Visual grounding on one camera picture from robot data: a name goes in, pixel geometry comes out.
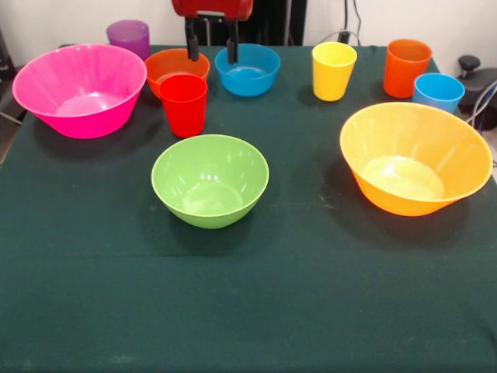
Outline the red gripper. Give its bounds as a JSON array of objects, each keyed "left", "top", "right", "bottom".
[{"left": 171, "top": 0, "right": 255, "bottom": 64}]

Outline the orange plastic bowl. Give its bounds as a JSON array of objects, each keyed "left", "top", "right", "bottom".
[{"left": 144, "top": 47, "right": 211, "bottom": 99}]

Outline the red plastic cup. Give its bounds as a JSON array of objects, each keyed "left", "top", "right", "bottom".
[{"left": 158, "top": 74, "right": 209, "bottom": 138}]

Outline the green plastic bowl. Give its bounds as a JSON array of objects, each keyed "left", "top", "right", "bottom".
[{"left": 151, "top": 134, "right": 270, "bottom": 229}]

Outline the blue plastic bowl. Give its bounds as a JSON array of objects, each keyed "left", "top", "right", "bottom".
[{"left": 214, "top": 43, "right": 282, "bottom": 97}]

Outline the purple plastic cup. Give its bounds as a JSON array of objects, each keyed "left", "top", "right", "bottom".
[{"left": 106, "top": 19, "right": 151, "bottom": 62}]

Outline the yellow plastic cup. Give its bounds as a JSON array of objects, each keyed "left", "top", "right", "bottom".
[{"left": 311, "top": 41, "right": 358, "bottom": 103}]

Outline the pink plastic bowl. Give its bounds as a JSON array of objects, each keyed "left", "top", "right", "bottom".
[{"left": 12, "top": 43, "right": 148, "bottom": 140}]

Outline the orange plastic cup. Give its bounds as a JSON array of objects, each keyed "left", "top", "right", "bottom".
[{"left": 383, "top": 38, "right": 433, "bottom": 99}]

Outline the yellow plastic bowl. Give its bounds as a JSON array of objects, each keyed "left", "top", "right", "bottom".
[{"left": 339, "top": 101, "right": 493, "bottom": 217}]

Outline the dark green tablecloth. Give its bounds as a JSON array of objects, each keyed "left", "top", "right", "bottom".
[{"left": 0, "top": 44, "right": 497, "bottom": 373}]

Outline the blue plastic cup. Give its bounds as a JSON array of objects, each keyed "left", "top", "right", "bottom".
[{"left": 412, "top": 72, "right": 466, "bottom": 114}]

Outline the black clamp stand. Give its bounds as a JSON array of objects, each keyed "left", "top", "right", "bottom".
[{"left": 457, "top": 54, "right": 497, "bottom": 117}]

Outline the black wall cable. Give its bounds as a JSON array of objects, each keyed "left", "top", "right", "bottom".
[{"left": 321, "top": 0, "right": 363, "bottom": 46}]

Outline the grey cable bundle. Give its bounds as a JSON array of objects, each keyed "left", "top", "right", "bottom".
[{"left": 467, "top": 81, "right": 497, "bottom": 135}]

